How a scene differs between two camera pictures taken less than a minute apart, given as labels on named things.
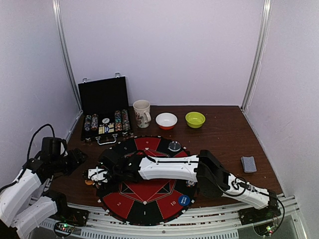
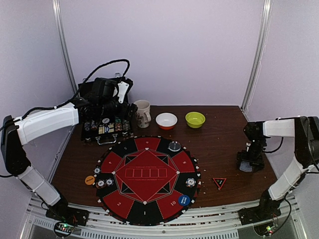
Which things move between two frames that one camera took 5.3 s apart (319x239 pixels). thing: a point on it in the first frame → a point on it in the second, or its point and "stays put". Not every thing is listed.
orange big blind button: x=88 y=182 stays put
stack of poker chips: x=190 y=183 stays put
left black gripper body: x=68 y=165 → x=121 y=113
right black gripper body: x=98 y=183 → x=249 y=158
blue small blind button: x=184 y=200 stays put
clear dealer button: x=174 y=146 stays put
